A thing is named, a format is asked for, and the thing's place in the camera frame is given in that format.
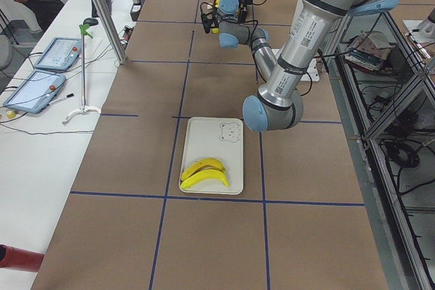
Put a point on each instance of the bright yellow-green banana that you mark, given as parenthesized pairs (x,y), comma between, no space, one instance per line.
(204,175)

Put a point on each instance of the white bear tray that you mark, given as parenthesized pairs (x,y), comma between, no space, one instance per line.
(219,138)

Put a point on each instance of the black computer mouse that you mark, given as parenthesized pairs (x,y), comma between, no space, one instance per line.
(90,21)

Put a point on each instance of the stack of books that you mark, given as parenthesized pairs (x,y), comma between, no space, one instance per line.
(369,50)

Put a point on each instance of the upper teach pendant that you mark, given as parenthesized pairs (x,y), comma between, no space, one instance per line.
(60,54)

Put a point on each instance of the teach pendant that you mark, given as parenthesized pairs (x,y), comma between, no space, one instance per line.
(60,54)
(34,94)

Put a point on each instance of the black marker pen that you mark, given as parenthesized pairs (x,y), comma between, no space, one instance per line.
(63,98)

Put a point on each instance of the lower teach pendant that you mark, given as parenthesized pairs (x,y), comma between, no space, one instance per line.
(34,94)

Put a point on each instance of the red fire extinguisher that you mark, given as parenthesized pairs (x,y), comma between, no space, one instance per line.
(19,259)

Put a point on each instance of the green handled reacher grabber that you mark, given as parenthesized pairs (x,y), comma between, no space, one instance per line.
(84,108)

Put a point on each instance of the aluminium frame post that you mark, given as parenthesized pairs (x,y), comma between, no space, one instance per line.
(110,30)

